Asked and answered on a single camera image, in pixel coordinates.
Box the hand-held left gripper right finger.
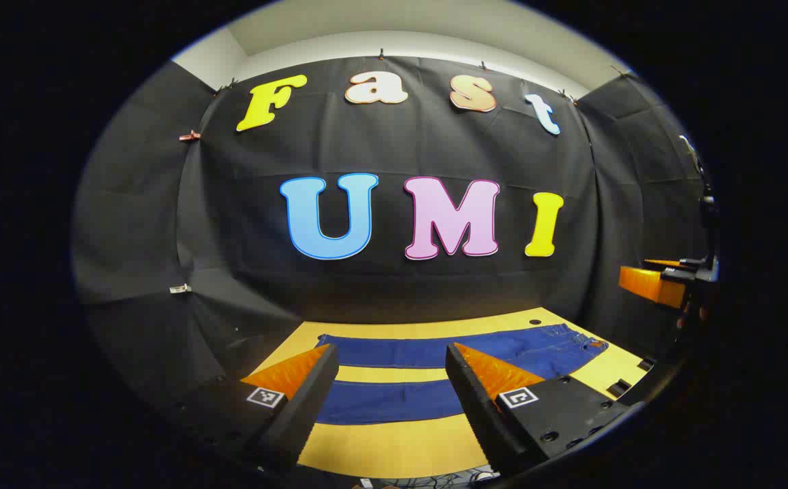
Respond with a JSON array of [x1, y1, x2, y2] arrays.
[[444, 342, 644, 477]]

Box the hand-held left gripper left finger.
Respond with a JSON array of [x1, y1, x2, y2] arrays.
[[162, 343, 340, 471]]

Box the black backdrop cloth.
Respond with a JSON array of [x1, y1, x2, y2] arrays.
[[71, 54, 714, 435]]

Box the blue jeans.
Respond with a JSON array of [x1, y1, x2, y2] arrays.
[[312, 323, 610, 427]]

